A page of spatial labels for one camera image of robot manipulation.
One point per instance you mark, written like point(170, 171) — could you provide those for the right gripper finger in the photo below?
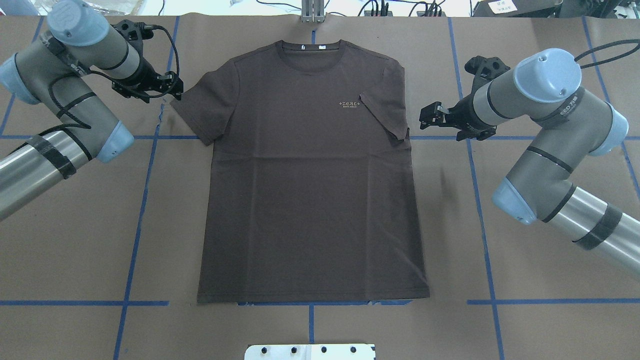
point(432, 118)
point(435, 109)

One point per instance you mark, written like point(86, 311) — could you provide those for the dark brown t-shirt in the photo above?
point(312, 194)

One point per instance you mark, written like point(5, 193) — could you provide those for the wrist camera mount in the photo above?
point(485, 69)
point(135, 33)

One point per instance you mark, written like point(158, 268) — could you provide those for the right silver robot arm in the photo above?
point(547, 87)

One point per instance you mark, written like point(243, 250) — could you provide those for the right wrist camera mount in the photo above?
point(485, 69)

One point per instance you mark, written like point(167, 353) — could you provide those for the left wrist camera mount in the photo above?
point(135, 33)

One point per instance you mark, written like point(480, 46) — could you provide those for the aluminium frame post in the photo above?
point(313, 11)

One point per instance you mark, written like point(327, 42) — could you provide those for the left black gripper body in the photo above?
point(145, 73)

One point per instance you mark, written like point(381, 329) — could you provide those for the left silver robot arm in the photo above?
point(79, 42)

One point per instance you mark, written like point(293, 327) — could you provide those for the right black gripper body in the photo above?
point(467, 112)

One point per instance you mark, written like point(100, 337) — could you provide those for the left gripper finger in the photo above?
point(176, 84)

